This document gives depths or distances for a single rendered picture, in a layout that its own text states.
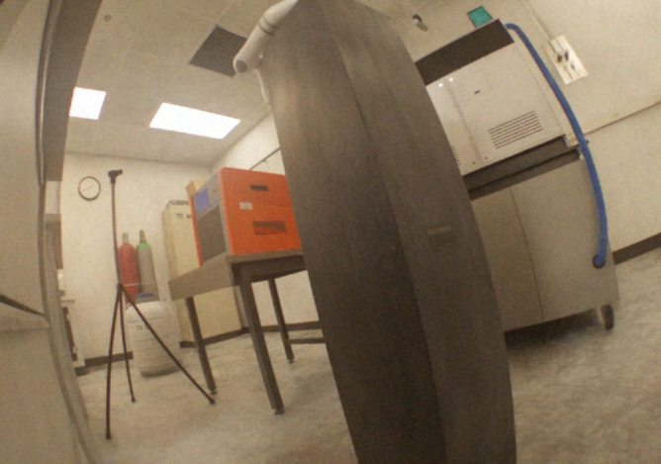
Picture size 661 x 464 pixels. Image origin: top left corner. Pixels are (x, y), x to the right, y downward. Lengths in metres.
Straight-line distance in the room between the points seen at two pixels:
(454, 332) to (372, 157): 0.28
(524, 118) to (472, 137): 0.25
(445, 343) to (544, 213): 0.87
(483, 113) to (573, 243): 0.66
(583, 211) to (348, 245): 0.97
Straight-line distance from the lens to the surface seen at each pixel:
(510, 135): 1.35
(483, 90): 1.43
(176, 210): 4.32
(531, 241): 1.23
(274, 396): 1.34
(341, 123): 0.48
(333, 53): 0.53
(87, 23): 0.44
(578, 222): 1.24
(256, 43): 1.12
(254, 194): 1.47
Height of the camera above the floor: 0.53
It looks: 12 degrees up
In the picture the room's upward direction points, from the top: 14 degrees counter-clockwise
